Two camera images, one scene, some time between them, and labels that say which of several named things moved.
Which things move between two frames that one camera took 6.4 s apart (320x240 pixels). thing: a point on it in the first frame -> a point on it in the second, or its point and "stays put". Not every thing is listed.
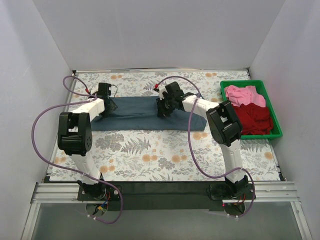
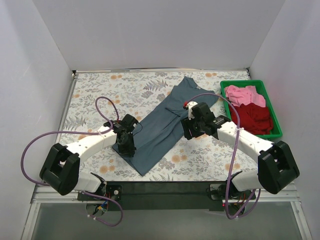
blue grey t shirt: (141, 113) -> (158, 136)
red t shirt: (255, 119) stays put
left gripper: (110, 106) -> (126, 146)
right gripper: (163, 109) -> (188, 128)
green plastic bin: (260, 85) stays put
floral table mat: (164, 155) stays put
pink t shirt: (248, 95) stays put
